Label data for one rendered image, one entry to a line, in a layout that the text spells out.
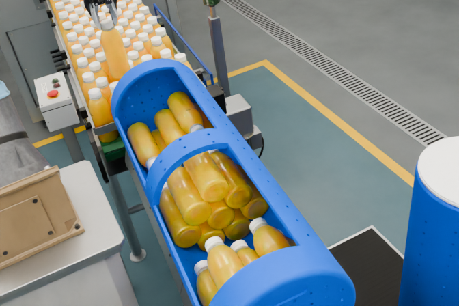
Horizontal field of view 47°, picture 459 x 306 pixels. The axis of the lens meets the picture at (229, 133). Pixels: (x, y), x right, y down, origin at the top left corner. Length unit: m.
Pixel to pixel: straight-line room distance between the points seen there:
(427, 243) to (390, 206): 1.30
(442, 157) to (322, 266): 0.61
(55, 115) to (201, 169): 0.71
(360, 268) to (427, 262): 0.81
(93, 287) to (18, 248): 0.19
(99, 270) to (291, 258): 0.46
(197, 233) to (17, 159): 0.43
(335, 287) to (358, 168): 2.00
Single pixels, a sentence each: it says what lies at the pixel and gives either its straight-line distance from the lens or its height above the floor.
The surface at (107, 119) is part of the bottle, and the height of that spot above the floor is 0.99.
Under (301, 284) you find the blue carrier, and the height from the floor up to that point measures 1.21.
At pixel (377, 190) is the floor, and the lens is 2.83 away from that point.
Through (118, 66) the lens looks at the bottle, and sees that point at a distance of 1.77.
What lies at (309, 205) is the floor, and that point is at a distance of 2.74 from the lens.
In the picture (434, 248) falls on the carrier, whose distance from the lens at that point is 1.46.
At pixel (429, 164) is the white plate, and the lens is 1.41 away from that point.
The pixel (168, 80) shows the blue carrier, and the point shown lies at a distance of 1.59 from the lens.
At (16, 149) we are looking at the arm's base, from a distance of 1.13.
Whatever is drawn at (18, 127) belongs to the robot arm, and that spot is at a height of 1.36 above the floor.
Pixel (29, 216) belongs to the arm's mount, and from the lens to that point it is 1.12.
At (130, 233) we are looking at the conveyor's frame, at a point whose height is 0.18.
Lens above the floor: 1.95
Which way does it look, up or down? 37 degrees down
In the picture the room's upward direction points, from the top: 8 degrees counter-clockwise
